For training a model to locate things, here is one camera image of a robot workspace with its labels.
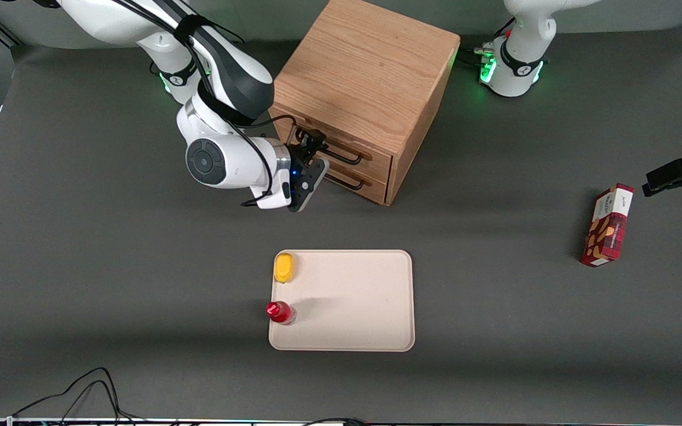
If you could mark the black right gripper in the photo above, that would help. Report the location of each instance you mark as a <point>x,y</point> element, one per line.
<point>301,156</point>

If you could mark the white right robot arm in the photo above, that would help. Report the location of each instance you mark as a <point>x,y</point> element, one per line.
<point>222,160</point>

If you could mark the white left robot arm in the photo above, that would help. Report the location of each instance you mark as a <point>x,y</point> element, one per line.
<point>521,65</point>

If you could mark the wooden drawer cabinet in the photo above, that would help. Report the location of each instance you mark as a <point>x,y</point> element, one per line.
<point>364,65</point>

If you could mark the red plaid snack box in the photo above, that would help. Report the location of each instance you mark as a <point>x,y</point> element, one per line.
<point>608,228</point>

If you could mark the yellow plastic bottle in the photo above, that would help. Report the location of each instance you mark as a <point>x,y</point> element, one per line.
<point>284,267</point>

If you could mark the beige plastic tray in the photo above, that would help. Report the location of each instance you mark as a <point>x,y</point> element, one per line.
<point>359,302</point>

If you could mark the red capped bottle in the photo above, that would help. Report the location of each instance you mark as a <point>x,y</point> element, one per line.
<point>279,311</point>

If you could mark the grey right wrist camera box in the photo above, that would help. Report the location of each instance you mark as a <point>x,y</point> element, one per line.
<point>308,186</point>

